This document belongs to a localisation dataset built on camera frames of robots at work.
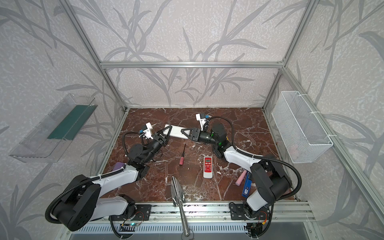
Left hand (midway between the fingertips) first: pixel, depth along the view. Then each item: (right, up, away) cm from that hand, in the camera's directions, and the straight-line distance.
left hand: (174, 124), depth 72 cm
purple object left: (-38, -25, +19) cm, 49 cm away
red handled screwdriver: (+1, -21, +20) cm, 29 cm away
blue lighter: (+38, -33, +7) cm, 51 cm away
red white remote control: (+17, -27, +15) cm, 35 cm away
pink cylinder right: (+33, -33, +11) cm, 48 cm away
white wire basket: (+56, -4, -10) cm, 57 cm away
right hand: (+4, -2, +3) cm, 5 cm away
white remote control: (+1, -3, +1) cm, 4 cm away
